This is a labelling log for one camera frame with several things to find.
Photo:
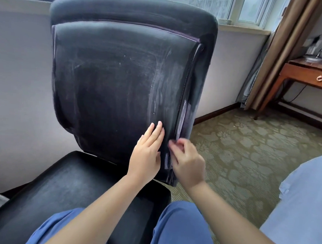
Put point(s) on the person's right hand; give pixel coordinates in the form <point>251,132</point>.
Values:
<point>191,168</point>

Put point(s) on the person's left hand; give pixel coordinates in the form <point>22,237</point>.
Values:
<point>145,162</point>

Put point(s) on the black leather chair backrest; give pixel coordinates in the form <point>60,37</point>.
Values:
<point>112,83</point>

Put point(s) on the person's right forearm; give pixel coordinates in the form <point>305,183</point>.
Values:
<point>233,229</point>

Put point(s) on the dark wooden baseboard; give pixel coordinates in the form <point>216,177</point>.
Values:
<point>307,113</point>
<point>218,112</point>

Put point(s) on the blue trousers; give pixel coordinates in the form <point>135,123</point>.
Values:
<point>182,229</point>

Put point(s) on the wooden furniture leg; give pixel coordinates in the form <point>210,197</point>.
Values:
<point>270,96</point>

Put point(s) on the grey curtain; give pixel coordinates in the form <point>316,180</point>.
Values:
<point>253,77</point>

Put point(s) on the brown wooden desk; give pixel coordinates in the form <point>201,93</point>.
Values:
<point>303,74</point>

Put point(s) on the brown curtain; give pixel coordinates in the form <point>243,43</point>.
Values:
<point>286,51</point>

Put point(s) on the silver desk lamp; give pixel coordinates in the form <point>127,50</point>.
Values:
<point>312,58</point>

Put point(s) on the wide grey apartment building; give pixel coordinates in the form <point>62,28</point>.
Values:
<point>210,3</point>

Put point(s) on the beige window sill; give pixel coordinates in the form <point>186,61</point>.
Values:
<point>21,4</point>

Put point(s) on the grey window frame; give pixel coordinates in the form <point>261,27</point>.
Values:
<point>237,8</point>

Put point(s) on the white wall socket with plug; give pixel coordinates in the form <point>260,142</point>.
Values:
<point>311,45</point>

